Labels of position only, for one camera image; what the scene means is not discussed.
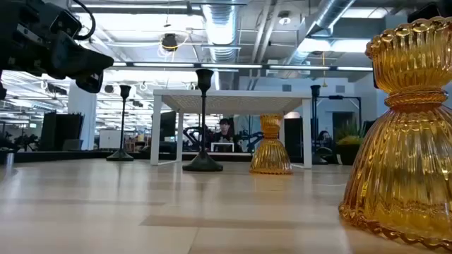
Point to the black plant pot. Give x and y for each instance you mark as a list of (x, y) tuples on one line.
[(347, 155)]

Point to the small white stand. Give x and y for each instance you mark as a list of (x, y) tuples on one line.
[(222, 143)]

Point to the black metal candlestick holder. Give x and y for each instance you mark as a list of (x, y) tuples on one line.
[(120, 156), (315, 91), (203, 164)]

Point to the long ceiling light strip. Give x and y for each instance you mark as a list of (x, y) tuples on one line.
[(229, 66)]

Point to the amber glass candle holder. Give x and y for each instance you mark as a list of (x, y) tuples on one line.
[(406, 158), (270, 155)]

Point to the black monitor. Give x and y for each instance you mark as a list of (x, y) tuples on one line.
[(167, 125)]

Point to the person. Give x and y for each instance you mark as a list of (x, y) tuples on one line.
[(224, 135), (323, 135)]

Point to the blue background robot arm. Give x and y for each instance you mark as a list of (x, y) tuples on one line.
[(254, 137)]

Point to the black partition panels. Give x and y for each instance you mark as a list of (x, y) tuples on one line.
[(56, 130)]

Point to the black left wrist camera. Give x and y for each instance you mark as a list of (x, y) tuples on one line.
[(67, 24)]

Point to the white perforated riser table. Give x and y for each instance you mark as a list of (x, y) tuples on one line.
[(229, 93)]

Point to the green succulent plant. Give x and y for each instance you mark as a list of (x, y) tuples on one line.
[(349, 135)]

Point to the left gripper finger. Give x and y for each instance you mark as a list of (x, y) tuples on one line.
[(90, 83), (79, 60)]

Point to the black aluminium table frame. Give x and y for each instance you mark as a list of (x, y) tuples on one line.
[(70, 156)]

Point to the black background robot arm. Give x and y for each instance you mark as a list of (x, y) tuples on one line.
[(192, 135)]

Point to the white cabinet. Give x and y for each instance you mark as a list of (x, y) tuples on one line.
[(111, 139)]

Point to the white building pillar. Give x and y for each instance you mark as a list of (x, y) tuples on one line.
[(83, 106)]

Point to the black gantry frame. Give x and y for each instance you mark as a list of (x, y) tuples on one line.
[(335, 97)]

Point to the small metal cylinder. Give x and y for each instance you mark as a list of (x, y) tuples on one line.
[(9, 159)]

